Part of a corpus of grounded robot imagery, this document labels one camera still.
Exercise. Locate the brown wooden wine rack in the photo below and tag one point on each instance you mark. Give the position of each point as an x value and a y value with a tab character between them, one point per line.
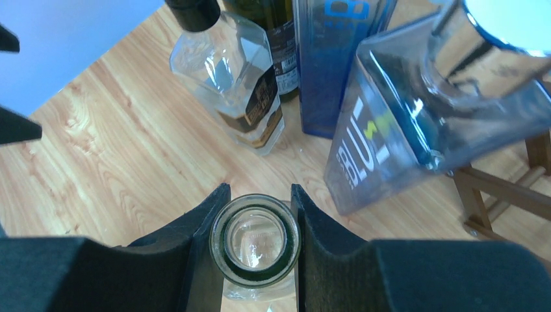
485	197

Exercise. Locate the small clear glass bottle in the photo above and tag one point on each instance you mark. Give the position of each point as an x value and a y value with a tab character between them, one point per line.
255	242

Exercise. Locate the dark green wine bottle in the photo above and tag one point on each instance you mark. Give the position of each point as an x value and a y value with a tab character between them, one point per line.
276	18

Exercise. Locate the clear bottle with blue label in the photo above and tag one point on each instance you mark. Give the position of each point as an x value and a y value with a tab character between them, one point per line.
434	94

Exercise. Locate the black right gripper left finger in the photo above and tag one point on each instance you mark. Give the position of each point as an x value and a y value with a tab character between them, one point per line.
170	269

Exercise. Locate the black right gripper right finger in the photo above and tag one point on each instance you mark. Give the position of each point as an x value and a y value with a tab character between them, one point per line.
339	271

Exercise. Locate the clear square glass bottle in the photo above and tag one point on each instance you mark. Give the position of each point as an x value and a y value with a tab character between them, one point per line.
224	61

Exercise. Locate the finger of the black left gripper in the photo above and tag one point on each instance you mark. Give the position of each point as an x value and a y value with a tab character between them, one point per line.
16	128
9	42

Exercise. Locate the blue labelled clear bottle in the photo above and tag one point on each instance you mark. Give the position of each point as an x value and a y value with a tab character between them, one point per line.
327	34

